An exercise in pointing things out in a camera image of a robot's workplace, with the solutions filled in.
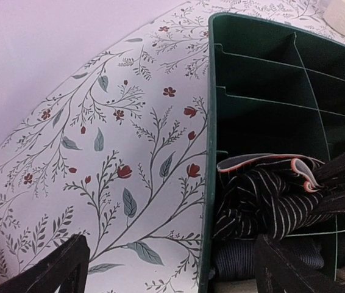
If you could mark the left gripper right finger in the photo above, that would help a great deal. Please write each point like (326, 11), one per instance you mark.
(278, 270)

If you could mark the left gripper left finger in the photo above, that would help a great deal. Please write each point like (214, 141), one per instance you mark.
(63, 270)

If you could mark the cream cup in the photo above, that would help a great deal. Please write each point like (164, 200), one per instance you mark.
(334, 15)

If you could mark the green divided storage box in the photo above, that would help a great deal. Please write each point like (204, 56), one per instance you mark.
(275, 89)

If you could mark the dark ribbed rolled garment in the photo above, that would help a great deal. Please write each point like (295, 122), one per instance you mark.
(234, 260)

